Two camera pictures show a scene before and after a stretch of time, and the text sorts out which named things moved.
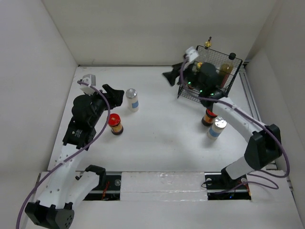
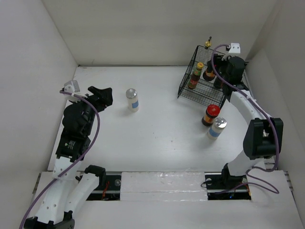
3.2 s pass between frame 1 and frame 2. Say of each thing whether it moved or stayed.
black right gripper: moved
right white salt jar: stayed
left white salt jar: stayed
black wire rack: stayed
